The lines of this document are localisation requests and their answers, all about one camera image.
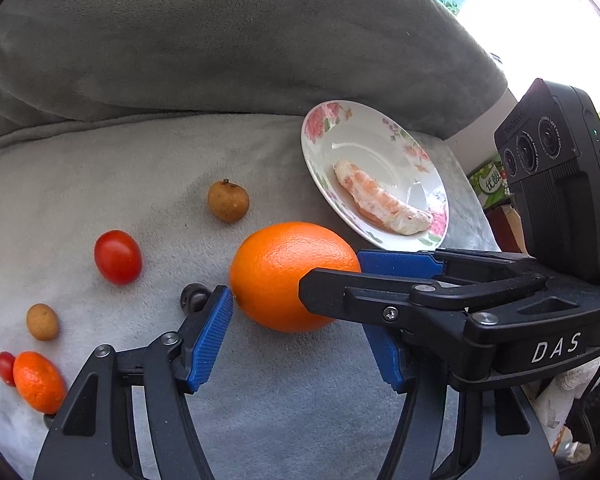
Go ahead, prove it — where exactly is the small mandarin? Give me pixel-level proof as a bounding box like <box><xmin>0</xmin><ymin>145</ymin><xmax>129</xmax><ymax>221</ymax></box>
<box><xmin>13</xmin><ymin>351</ymin><xmax>67</xmax><ymax>415</ymax></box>

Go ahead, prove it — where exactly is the person's right hand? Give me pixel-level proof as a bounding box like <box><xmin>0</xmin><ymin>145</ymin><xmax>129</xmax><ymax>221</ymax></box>
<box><xmin>532</xmin><ymin>360</ymin><xmax>600</xmax><ymax>461</ymax></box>

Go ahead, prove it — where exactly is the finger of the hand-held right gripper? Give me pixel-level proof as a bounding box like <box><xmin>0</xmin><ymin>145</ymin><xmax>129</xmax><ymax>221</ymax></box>
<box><xmin>299</xmin><ymin>266</ymin><xmax>556</xmax><ymax>336</ymax></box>
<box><xmin>357</xmin><ymin>247</ymin><xmax>538</xmax><ymax>284</ymax></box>

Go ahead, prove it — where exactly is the red cherry tomato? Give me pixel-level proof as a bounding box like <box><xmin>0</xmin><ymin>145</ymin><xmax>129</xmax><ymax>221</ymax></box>
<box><xmin>0</xmin><ymin>351</ymin><xmax>18</xmax><ymax>387</ymax></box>
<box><xmin>94</xmin><ymin>229</ymin><xmax>143</xmax><ymax>286</ymax></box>

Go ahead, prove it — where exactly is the large orange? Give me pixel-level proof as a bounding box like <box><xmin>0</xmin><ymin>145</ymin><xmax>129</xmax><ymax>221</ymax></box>
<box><xmin>228</xmin><ymin>221</ymin><xmax>363</xmax><ymax>334</ymax></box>

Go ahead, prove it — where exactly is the dark grape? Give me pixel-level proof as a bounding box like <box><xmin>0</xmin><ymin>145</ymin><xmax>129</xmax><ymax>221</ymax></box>
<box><xmin>180</xmin><ymin>283</ymin><xmax>212</xmax><ymax>317</ymax></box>

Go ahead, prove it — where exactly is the brown longan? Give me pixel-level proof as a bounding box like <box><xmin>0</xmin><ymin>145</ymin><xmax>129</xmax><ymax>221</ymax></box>
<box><xmin>26</xmin><ymin>303</ymin><xmax>60</xmax><ymax>342</ymax></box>
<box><xmin>207</xmin><ymin>179</ymin><xmax>251</xmax><ymax>224</ymax></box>

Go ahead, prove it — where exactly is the peeled pomelo segment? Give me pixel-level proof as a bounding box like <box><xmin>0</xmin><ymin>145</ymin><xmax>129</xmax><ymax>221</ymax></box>
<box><xmin>334</xmin><ymin>160</ymin><xmax>433</xmax><ymax>236</ymax></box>

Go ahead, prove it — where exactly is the floral white plate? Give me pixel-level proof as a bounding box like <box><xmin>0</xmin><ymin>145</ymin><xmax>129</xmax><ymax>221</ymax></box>
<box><xmin>301</xmin><ymin>100</ymin><xmax>450</xmax><ymax>253</ymax></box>

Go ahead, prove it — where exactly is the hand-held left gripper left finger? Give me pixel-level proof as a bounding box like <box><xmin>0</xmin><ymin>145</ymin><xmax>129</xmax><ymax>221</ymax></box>
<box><xmin>32</xmin><ymin>285</ymin><xmax>236</xmax><ymax>480</ymax></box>

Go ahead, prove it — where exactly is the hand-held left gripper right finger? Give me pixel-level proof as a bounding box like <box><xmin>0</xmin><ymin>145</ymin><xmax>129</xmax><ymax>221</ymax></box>
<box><xmin>362</xmin><ymin>322</ymin><xmax>561</xmax><ymax>480</ymax></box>

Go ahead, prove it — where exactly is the grey plush blanket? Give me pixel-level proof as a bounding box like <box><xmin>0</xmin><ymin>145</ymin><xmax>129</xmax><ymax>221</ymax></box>
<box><xmin>0</xmin><ymin>0</ymin><xmax>511</xmax><ymax>480</ymax></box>

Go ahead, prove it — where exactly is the green printed carton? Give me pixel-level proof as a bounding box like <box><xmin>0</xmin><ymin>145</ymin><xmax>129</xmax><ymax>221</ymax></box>
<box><xmin>469</xmin><ymin>159</ymin><xmax>512</xmax><ymax>209</ymax></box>

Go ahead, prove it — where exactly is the red-brown box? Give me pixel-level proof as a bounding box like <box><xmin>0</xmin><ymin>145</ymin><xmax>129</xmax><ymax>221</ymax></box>
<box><xmin>484</xmin><ymin>205</ymin><xmax>527</xmax><ymax>253</ymax></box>

